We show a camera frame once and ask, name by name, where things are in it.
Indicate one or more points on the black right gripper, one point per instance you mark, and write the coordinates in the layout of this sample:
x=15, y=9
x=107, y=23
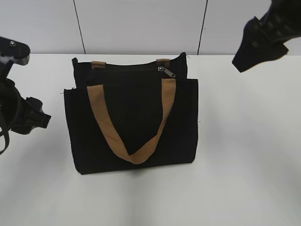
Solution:
x=263, y=39

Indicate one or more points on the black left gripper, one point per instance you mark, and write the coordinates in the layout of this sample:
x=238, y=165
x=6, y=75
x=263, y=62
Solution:
x=21, y=115

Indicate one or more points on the black canvas tote bag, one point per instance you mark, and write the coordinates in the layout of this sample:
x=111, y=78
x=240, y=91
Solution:
x=125, y=117

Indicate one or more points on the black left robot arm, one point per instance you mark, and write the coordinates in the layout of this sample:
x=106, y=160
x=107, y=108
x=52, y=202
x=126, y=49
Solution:
x=12, y=52

